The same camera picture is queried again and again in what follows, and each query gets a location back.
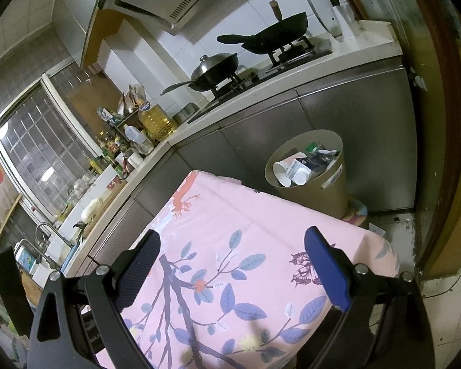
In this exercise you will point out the pink floral tablecloth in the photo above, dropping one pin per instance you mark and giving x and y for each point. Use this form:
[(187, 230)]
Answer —
[(232, 286)]

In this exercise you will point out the beige trash bin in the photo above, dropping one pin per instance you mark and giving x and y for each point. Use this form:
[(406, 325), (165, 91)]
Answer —
[(325, 193)]

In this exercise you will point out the barred kitchen window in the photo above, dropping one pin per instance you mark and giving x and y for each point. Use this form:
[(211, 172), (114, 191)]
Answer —
[(45, 140)]

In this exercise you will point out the wooden cutting board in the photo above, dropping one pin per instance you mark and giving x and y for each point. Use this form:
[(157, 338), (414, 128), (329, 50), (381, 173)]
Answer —
[(101, 207)]

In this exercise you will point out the large yellow oil bottle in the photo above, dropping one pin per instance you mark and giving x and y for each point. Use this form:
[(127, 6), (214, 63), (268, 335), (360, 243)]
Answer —
[(156, 121)]

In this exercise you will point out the white plastic jug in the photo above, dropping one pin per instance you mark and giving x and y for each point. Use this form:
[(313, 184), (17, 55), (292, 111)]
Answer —
[(142, 142)]

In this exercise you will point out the leaning wooden board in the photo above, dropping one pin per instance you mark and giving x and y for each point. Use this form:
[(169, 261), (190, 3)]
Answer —
[(32, 290)]

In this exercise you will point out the blue white detergent jug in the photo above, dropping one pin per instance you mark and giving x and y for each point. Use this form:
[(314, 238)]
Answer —
[(26, 260)]

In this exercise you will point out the pink paper cup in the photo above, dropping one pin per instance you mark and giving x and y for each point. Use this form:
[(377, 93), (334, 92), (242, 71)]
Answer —
[(298, 171)]

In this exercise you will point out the glass pot lid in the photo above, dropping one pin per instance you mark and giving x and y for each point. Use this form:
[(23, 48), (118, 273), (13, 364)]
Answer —
[(332, 16)]

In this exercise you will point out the black frying pan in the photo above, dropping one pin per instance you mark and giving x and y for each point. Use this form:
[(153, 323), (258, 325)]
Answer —
[(281, 33)]

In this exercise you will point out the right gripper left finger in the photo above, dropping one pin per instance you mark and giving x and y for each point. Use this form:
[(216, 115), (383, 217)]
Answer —
[(80, 316)]

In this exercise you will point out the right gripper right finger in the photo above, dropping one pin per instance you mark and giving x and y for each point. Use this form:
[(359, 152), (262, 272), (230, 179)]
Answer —
[(383, 322)]

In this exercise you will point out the chrome kitchen faucet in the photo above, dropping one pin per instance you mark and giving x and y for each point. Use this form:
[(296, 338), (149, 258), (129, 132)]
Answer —
[(52, 230)]

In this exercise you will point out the white green snack bag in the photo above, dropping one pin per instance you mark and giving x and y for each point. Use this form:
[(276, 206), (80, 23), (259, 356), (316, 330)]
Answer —
[(318, 150)]

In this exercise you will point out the gas stove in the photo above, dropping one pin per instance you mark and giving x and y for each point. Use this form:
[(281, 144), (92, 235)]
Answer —
[(298, 53)]

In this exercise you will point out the steel wok with lid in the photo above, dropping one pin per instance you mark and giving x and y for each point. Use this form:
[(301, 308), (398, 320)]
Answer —
[(211, 71)]

